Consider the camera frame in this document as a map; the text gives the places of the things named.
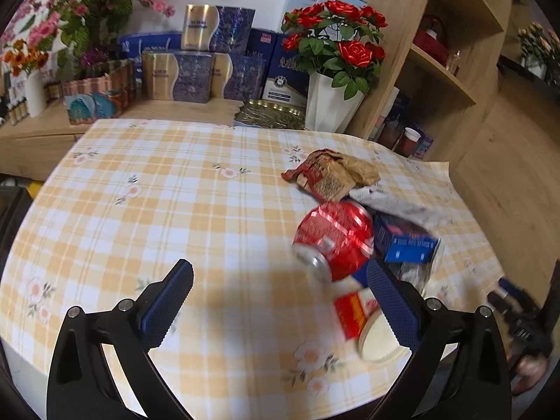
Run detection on small blue purple box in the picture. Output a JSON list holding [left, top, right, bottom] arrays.
[[413, 126, 435, 160]]

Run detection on wooden shelf unit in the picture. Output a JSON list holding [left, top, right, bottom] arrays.
[[345, 0, 515, 167]]

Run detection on dark blue box red emblem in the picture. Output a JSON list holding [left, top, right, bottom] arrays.
[[249, 28, 281, 68]]

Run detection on red teapot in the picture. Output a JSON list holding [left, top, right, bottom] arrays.
[[412, 14, 451, 67]]

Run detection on small glass bottle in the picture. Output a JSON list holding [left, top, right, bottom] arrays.
[[445, 50, 464, 78]]

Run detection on row of small brown bottles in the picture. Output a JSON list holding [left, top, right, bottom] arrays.
[[0, 72, 62, 128]]

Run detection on clear plastic wrapper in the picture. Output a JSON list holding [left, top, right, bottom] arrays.
[[384, 240, 446, 296]]

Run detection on grey tissue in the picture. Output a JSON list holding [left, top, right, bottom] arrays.
[[349, 185, 449, 230]]

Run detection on pink artificial blossom plant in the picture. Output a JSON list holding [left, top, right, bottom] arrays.
[[9, 0, 176, 75]]

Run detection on small blue carton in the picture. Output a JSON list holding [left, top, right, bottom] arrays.
[[373, 213, 442, 264]]

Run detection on orange artificial flowers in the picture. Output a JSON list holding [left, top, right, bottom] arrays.
[[1, 39, 50, 77]]

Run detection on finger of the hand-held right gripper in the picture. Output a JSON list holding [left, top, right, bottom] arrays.
[[499, 276, 537, 307], [487, 291, 517, 316]]

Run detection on white faceted vase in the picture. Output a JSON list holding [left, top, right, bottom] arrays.
[[304, 72, 366, 134]]

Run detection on purple artificial flowers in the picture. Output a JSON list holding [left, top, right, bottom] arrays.
[[81, 48, 109, 70]]

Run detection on white round lid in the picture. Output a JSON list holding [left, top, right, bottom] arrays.
[[334, 290, 412, 363]]

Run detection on red soda can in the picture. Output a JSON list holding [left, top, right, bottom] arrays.
[[292, 201, 377, 283]]

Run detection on brown glass cup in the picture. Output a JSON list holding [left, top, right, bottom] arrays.
[[380, 121, 403, 149]]

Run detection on striped pink and teal tin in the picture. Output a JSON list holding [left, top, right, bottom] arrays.
[[62, 59, 135, 127]]

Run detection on gold embossed tray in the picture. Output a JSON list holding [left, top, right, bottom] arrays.
[[232, 100, 307, 131]]

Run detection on dark board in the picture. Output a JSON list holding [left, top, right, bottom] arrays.
[[496, 52, 560, 95]]

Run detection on dark blue shelf box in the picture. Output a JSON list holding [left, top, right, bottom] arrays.
[[391, 94, 413, 128]]

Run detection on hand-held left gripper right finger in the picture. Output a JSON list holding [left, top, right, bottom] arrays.
[[365, 259, 512, 420]]

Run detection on red cup white liner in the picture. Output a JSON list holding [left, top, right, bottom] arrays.
[[396, 127, 424, 158]]

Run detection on brown snack bag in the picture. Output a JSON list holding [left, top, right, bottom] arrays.
[[281, 149, 382, 204]]

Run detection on blue box round emblem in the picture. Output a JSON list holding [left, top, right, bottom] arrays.
[[261, 35, 312, 106]]

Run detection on stack of pastel cups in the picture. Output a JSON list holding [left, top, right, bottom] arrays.
[[371, 85, 401, 141]]

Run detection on blue and gold gift box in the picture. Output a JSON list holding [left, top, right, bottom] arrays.
[[211, 52, 268, 101], [181, 4, 257, 53], [142, 50, 215, 103]]

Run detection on dark furniture piece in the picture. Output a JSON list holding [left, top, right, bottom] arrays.
[[0, 186, 35, 250]]

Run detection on pale pink flower plant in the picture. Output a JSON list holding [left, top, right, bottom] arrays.
[[516, 21, 560, 80]]

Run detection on red artificial roses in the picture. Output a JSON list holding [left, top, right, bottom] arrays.
[[280, 0, 390, 101]]

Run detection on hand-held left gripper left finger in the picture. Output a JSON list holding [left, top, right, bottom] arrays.
[[46, 259, 195, 420]]

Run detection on flat blue carton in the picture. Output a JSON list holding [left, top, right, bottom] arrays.
[[117, 30, 184, 75]]

